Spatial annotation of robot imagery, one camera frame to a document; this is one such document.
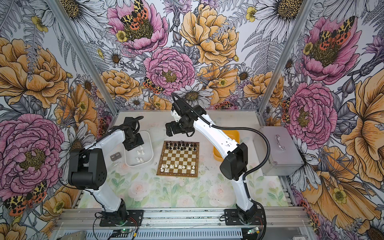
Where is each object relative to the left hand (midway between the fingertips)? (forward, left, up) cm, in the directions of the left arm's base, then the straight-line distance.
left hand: (137, 148), depth 93 cm
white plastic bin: (-2, -1, -6) cm, 6 cm away
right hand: (-2, -26, +15) cm, 30 cm away
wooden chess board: (-5, -25, -5) cm, 26 cm away
